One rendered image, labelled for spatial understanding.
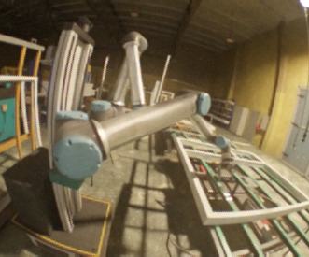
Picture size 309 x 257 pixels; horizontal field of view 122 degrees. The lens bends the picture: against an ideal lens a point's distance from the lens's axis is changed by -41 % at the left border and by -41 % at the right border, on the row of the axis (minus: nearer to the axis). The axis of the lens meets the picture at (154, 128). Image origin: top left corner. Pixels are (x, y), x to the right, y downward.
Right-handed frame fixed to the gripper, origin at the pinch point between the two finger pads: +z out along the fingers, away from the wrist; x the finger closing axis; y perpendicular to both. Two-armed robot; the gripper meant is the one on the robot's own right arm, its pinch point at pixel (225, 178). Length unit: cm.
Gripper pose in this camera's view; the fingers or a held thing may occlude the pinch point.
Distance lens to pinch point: 130.9
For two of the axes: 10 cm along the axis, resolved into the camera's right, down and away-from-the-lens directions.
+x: -9.7, -1.9, -1.2
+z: -1.3, 9.1, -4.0
